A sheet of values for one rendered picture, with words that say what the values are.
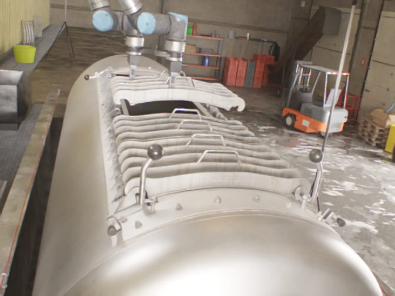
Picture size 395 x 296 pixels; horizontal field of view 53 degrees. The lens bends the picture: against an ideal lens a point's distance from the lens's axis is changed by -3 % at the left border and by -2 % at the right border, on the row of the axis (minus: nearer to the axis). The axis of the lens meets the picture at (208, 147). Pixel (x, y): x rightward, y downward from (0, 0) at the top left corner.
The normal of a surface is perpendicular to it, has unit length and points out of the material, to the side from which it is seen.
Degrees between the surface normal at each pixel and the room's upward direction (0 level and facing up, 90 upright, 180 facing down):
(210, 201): 7
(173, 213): 18
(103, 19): 94
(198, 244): 31
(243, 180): 90
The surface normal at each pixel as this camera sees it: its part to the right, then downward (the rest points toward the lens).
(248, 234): 0.21, -0.67
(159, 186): 0.27, 0.34
